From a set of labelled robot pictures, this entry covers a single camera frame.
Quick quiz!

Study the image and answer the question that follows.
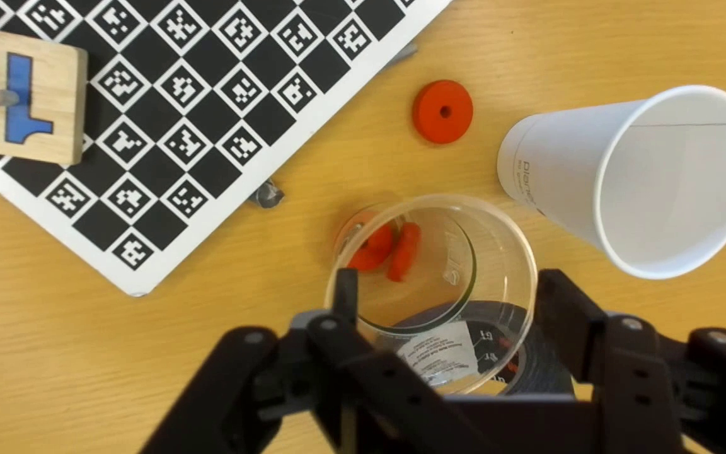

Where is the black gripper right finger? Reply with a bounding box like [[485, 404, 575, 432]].
[[534, 269, 617, 386]]

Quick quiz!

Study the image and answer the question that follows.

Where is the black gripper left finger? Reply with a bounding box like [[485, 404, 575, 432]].
[[333, 266, 359, 335]]

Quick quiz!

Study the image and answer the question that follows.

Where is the orange token edge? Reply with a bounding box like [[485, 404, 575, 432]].
[[351, 225, 396, 272]]

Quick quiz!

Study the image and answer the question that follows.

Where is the orange token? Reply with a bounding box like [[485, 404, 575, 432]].
[[386, 222, 420, 282], [410, 79, 473, 143]]

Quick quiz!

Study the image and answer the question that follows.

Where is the clear plastic cup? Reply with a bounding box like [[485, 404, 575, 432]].
[[326, 193, 536, 394]]

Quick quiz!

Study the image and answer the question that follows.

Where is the white paper cup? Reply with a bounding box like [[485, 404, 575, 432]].
[[497, 86, 726, 280]]

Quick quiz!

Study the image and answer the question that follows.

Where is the checkered marker calibration board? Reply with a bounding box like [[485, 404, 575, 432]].
[[0, 0, 452, 298]]

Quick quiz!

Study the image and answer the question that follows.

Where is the wooden number peg board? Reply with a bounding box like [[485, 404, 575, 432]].
[[0, 31, 88, 167]]

